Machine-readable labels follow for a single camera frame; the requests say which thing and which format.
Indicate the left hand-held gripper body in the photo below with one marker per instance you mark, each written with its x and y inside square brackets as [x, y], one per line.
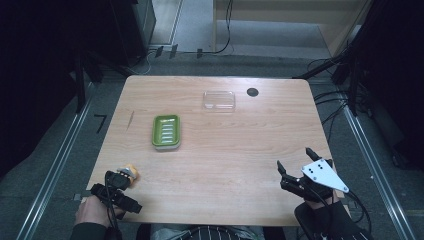
[117, 181]

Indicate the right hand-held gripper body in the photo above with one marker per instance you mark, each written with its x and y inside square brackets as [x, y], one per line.
[320, 176]

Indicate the person's right hand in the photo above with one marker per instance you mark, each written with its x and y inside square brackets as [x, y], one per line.
[333, 200]

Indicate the person's left hand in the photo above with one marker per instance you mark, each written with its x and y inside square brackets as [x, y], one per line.
[90, 210]

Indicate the green soap dish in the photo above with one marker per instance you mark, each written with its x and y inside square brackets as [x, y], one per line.
[166, 131]

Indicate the black round table grommet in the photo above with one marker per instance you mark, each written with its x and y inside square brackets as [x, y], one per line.
[252, 92]

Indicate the clear plastic container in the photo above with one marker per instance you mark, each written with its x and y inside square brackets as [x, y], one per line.
[219, 101]

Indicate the black tripod stand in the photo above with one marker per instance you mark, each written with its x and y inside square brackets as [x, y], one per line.
[346, 63]

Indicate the person's striped clothing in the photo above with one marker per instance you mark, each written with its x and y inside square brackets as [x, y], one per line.
[206, 232]

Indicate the black metal stand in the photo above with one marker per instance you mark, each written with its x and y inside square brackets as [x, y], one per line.
[80, 83]

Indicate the light wooden shelf unit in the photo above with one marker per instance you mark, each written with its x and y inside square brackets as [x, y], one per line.
[286, 13]

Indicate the black cabinet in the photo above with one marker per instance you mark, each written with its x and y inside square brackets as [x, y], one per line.
[131, 26]

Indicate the metal floor rail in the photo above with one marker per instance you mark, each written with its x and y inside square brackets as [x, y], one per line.
[53, 173]
[376, 173]

